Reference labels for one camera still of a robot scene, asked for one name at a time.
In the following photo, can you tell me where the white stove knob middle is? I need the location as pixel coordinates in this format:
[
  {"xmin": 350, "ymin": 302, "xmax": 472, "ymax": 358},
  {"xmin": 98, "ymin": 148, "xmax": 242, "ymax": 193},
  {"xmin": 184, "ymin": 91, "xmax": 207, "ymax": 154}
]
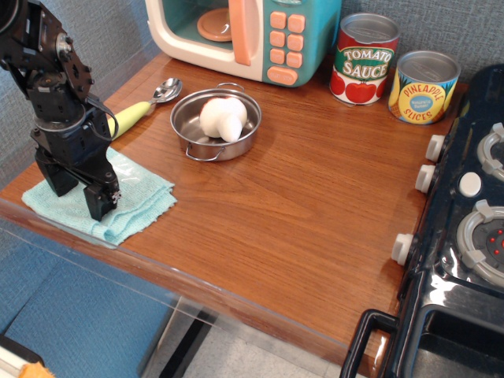
[{"xmin": 415, "ymin": 165, "xmax": 435, "ymax": 194}]

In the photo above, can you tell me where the light blue cloth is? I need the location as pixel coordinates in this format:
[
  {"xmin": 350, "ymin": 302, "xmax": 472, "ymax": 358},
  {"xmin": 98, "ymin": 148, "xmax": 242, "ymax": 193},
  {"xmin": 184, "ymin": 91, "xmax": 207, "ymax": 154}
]
[{"xmin": 22, "ymin": 148, "xmax": 176, "ymax": 246}]

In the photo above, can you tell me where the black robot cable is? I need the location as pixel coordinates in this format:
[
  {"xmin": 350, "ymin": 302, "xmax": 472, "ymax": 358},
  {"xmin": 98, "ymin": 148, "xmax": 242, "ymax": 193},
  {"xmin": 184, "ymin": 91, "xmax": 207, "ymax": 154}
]
[{"xmin": 84, "ymin": 94, "xmax": 120, "ymax": 142}]

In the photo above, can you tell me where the white stove knob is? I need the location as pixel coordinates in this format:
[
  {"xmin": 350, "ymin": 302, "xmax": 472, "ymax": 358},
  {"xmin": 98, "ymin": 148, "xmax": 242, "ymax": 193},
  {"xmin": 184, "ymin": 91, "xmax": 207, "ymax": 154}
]
[
  {"xmin": 425, "ymin": 135, "xmax": 446, "ymax": 163},
  {"xmin": 415, "ymin": 165, "xmax": 435, "ymax": 194},
  {"xmin": 391, "ymin": 233, "xmax": 413, "ymax": 266}
]

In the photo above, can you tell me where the orange microwave plate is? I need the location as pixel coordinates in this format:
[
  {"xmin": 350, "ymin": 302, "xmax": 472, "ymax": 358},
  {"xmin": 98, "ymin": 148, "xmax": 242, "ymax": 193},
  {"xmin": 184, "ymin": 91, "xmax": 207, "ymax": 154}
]
[{"xmin": 197, "ymin": 8, "xmax": 232, "ymax": 43}]

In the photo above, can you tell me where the black oven door handle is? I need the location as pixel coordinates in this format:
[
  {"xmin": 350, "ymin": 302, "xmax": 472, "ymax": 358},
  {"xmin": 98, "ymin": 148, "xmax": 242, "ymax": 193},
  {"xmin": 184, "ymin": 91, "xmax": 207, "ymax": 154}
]
[{"xmin": 339, "ymin": 309, "xmax": 398, "ymax": 378}]

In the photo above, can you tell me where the pineapple slices can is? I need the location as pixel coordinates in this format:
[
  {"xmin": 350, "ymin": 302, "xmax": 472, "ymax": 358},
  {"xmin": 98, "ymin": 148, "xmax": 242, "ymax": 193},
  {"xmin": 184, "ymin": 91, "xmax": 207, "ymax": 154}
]
[{"xmin": 388, "ymin": 50, "xmax": 461, "ymax": 125}]

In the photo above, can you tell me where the small steel pot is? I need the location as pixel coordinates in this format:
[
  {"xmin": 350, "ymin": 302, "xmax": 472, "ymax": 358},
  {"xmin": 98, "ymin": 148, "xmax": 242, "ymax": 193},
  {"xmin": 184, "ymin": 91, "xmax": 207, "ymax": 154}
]
[{"xmin": 170, "ymin": 83, "xmax": 262, "ymax": 162}]

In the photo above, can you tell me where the grey burner ring upper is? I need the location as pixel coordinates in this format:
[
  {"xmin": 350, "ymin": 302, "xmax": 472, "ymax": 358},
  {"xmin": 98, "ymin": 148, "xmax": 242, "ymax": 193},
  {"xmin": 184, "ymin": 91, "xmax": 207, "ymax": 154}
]
[{"xmin": 476, "ymin": 121, "xmax": 504, "ymax": 183}]

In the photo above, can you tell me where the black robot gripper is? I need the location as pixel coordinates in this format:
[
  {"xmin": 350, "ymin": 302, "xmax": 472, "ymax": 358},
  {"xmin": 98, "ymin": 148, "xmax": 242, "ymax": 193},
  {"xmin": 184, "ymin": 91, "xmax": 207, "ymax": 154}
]
[{"xmin": 31, "ymin": 106, "xmax": 120, "ymax": 221}]

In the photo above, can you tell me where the spoon with green handle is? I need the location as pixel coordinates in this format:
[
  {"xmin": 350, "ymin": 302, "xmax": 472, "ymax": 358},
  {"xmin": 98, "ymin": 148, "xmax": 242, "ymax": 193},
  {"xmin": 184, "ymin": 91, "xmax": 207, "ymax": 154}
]
[{"xmin": 108, "ymin": 78, "xmax": 183, "ymax": 139}]

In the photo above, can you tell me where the orange object at corner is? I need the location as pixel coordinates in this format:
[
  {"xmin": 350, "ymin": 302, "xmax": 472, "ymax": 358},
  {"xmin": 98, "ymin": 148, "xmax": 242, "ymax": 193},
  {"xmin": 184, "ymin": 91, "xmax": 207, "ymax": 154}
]
[{"xmin": 18, "ymin": 362, "xmax": 55, "ymax": 378}]

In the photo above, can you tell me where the teal toy microwave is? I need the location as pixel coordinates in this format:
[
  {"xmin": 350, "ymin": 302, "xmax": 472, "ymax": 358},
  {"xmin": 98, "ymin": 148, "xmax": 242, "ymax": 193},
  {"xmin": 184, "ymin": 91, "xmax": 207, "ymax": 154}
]
[{"xmin": 146, "ymin": 0, "xmax": 342, "ymax": 87}]

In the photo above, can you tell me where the white stove knob top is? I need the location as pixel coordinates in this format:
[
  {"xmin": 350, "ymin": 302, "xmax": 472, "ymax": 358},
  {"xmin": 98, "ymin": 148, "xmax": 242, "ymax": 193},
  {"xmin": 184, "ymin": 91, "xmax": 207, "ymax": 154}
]
[{"xmin": 425, "ymin": 135, "xmax": 446, "ymax": 163}]

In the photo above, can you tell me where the white toy mushroom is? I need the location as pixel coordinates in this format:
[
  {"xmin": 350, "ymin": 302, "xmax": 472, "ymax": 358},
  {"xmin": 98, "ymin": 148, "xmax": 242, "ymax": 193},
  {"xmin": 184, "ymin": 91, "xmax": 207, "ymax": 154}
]
[{"xmin": 199, "ymin": 97, "xmax": 248, "ymax": 143}]

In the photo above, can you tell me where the white round stove button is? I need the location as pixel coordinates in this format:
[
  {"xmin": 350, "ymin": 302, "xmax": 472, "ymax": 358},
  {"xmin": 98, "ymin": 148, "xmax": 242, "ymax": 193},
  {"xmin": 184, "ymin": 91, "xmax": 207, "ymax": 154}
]
[{"xmin": 458, "ymin": 172, "xmax": 482, "ymax": 198}]

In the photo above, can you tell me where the white stove knob bottom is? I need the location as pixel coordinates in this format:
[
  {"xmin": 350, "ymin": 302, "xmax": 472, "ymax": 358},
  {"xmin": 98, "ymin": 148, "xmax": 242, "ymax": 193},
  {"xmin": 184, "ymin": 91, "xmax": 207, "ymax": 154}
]
[{"xmin": 391, "ymin": 233, "xmax": 413, "ymax": 266}]

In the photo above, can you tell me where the black toy stove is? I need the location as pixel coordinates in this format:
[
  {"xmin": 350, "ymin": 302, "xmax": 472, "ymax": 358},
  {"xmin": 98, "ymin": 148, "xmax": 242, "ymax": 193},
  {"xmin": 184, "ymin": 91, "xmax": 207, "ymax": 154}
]
[{"xmin": 339, "ymin": 64, "xmax": 504, "ymax": 378}]

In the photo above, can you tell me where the grey burner ring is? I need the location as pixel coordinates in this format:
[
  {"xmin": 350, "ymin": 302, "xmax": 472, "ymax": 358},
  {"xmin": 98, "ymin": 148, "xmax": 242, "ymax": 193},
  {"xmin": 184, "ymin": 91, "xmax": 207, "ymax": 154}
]
[
  {"xmin": 456, "ymin": 198, "xmax": 504, "ymax": 288},
  {"xmin": 476, "ymin": 121, "xmax": 504, "ymax": 183}
]

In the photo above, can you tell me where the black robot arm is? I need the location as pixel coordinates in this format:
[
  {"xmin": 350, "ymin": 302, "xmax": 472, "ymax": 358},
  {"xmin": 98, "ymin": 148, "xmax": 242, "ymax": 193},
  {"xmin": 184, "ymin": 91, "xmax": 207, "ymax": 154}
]
[{"xmin": 1, "ymin": 1, "xmax": 120, "ymax": 221}]

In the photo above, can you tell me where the grey burner ring lower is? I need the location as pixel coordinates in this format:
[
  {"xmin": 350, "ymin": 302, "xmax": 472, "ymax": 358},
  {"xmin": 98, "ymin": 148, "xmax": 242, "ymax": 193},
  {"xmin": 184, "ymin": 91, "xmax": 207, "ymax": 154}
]
[{"xmin": 456, "ymin": 198, "xmax": 504, "ymax": 288}]

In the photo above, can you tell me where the tomato sauce can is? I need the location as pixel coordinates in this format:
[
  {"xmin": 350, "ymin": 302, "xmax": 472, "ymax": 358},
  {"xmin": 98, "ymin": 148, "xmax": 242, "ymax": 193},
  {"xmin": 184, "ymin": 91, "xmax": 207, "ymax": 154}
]
[{"xmin": 330, "ymin": 13, "xmax": 400, "ymax": 105}]

